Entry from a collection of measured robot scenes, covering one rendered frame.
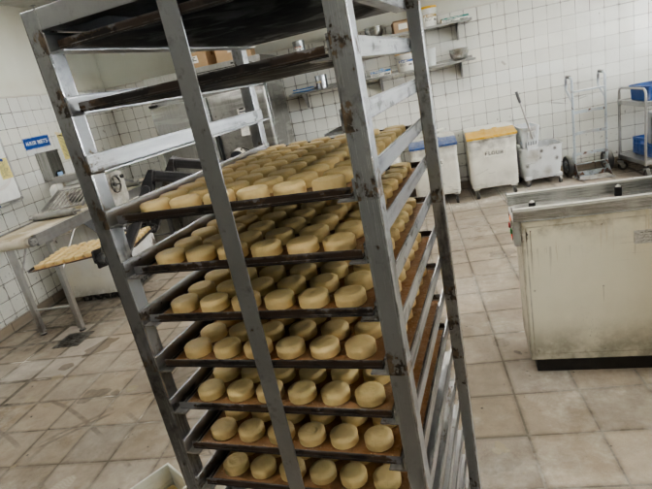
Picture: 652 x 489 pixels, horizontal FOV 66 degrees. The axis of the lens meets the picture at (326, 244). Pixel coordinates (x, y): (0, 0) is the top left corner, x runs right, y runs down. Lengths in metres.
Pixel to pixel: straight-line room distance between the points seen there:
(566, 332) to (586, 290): 0.24
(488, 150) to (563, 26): 1.67
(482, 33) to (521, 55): 0.52
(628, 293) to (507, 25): 4.43
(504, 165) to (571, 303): 3.53
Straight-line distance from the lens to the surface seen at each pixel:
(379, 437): 0.92
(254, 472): 1.07
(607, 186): 2.90
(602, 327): 2.84
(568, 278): 2.69
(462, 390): 1.53
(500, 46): 6.63
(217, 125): 1.20
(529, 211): 2.55
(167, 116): 6.22
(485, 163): 6.06
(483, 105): 6.62
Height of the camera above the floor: 1.64
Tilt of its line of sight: 18 degrees down
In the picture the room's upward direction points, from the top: 12 degrees counter-clockwise
